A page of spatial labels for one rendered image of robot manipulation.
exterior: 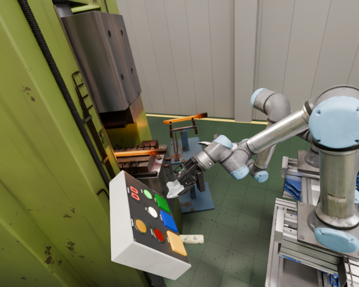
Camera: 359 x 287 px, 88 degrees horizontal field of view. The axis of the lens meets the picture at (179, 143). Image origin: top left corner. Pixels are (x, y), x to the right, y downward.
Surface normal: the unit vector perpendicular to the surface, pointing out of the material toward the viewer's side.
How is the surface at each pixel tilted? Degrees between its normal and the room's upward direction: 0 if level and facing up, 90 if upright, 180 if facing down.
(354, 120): 83
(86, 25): 90
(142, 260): 90
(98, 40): 90
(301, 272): 0
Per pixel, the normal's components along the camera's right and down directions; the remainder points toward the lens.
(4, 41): -0.10, 0.53
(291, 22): -0.46, 0.51
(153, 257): 0.33, 0.44
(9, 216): 0.98, -0.07
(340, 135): -0.62, 0.37
